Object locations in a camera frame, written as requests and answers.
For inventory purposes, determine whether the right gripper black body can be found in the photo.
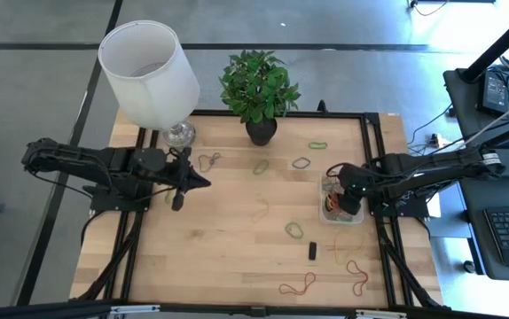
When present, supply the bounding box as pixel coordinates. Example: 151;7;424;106
337;162;374;199

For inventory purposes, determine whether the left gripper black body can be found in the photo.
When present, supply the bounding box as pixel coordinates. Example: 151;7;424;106
167;145;197;193

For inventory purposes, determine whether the grey rubber band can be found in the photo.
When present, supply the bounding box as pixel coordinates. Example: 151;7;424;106
198;152;223;174

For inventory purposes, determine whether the green potted plant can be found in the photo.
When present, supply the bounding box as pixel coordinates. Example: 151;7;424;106
218;48;302;147

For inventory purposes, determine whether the clear plastic bin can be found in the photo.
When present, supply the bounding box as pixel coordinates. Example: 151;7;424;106
317;170;366;225

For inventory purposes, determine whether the large yellow rubber band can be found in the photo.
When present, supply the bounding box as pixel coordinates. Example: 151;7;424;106
332;230;366;267

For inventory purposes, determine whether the white paper sheet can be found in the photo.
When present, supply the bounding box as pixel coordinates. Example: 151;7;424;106
424;193;442;219

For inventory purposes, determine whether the white shade table lamp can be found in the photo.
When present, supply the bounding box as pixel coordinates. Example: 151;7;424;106
97;19;202;150

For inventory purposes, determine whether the dark grey desk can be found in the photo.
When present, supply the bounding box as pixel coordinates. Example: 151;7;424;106
442;67;509;283

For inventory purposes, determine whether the black power adapter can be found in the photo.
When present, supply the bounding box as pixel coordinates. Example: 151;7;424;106
477;72;509;117

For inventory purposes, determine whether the black diagonal pole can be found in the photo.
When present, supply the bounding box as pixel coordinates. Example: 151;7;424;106
458;0;509;84

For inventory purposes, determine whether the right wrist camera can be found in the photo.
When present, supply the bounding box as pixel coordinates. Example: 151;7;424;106
338;192;364;217

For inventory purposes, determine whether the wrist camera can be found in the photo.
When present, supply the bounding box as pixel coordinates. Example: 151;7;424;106
338;192;364;217
170;189;185;213

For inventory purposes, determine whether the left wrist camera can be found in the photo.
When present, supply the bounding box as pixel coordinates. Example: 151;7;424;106
170;189;185;213

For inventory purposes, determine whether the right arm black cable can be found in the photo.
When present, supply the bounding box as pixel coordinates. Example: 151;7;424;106
325;160;351;179

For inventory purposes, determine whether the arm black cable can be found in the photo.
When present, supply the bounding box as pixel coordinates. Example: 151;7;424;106
145;185;178;203
325;160;351;179

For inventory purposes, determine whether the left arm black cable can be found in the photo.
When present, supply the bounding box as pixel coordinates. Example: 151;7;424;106
145;185;178;203

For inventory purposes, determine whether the white cord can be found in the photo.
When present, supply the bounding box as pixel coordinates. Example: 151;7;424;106
466;91;509;144

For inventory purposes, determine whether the black camera gantry bar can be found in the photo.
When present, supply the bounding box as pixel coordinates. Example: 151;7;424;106
0;299;509;319

